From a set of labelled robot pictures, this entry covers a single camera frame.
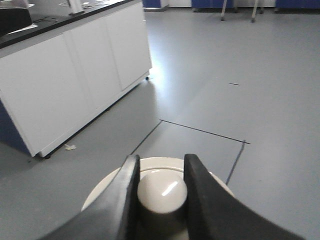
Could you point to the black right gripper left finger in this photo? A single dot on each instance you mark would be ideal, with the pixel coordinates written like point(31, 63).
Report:
point(112, 215)

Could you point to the glass jar with white lid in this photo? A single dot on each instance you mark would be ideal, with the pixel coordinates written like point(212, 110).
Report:
point(161, 200)

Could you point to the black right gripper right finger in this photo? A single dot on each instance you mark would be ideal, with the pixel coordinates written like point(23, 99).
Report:
point(214, 214)

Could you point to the white lab cabinet island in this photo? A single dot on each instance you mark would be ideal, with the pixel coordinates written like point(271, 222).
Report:
point(58, 76)

